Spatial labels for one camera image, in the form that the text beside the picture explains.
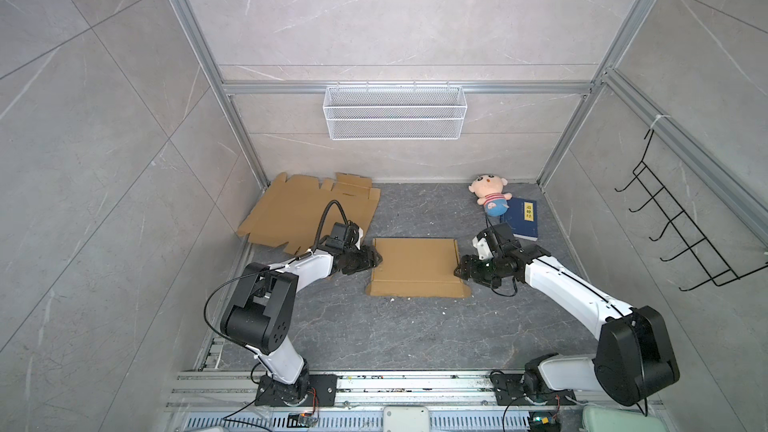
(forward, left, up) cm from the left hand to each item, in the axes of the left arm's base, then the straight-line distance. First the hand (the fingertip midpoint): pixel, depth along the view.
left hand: (374, 254), depth 93 cm
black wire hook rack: (-24, -70, +29) cm, 79 cm away
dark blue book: (+15, -54, -3) cm, 56 cm away
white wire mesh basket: (+42, +4, +25) cm, 49 cm away
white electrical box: (-43, -7, -4) cm, 44 cm away
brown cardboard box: (-3, -14, -4) cm, 14 cm away
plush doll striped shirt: (+26, -44, +1) cm, 51 cm away
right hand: (-9, -26, +3) cm, 28 cm away
